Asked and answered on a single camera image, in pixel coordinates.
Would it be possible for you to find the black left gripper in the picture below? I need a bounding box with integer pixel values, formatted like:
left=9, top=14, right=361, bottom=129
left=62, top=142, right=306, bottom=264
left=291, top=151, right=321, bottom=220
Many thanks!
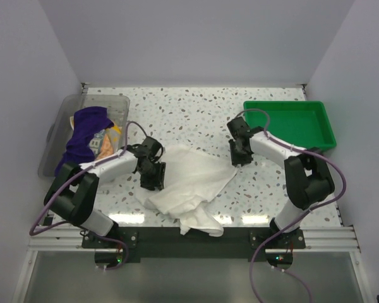
left=138, top=160, right=165, bottom=191

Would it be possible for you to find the white towel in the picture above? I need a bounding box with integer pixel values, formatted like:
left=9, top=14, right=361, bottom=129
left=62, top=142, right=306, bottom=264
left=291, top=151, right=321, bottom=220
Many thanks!
left=135, top=145, right=238, bottom=237

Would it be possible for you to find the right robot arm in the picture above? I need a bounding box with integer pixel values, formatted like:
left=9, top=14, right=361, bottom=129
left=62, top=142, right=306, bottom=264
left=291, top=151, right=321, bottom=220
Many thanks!
left=227, top=117, right=335, bottom=248

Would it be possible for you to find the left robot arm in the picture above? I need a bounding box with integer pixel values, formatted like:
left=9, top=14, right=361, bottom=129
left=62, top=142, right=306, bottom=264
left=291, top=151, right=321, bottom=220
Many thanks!
left=44, top=136, right=166, bottom=248

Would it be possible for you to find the colourful patterned towel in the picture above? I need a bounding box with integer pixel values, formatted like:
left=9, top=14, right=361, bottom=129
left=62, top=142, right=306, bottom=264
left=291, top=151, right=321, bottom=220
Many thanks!
left=71, top=115, right=121, bottom=160

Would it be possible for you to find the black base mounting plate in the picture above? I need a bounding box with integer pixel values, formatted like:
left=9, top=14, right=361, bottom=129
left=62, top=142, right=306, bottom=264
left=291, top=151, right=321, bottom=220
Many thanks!
left=81, top=225, right=307, bottom=264

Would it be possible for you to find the green plastic tray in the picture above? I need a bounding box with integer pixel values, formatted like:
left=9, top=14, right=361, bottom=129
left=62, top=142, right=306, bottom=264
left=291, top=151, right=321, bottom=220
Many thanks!
left=243, top=100, right=337, bottom=151

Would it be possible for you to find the purple towel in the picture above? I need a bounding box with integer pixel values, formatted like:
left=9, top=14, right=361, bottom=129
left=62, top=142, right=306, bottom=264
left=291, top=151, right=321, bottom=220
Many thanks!
left=54, top=106, right=114, bottom=176

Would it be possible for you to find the clear grey plastic bin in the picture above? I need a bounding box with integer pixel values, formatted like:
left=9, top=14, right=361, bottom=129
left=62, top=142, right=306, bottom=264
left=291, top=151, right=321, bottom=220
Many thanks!
left=38, top=94, right=130, bottom=179

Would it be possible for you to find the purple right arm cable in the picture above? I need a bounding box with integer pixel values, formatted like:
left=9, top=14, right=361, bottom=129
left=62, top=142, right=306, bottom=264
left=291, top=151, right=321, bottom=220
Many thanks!
left=243, top=108, right=348, bottom=303

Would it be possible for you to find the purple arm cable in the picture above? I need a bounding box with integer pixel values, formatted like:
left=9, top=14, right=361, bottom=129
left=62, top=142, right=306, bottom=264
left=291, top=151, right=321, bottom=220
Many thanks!
left=243, top=108, right=348, bottom=303
left=29, top=121, right=148, bottom=271

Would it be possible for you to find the aluminium frame rail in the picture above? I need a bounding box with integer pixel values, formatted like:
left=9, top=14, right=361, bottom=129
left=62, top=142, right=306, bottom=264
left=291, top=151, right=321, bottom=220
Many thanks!
left=28, top=227, right=360, bottom=252

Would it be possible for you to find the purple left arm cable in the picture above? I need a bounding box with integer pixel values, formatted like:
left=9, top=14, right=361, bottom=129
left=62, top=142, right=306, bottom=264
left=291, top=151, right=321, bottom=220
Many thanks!
left=29, top=121, right=148, bottom=271

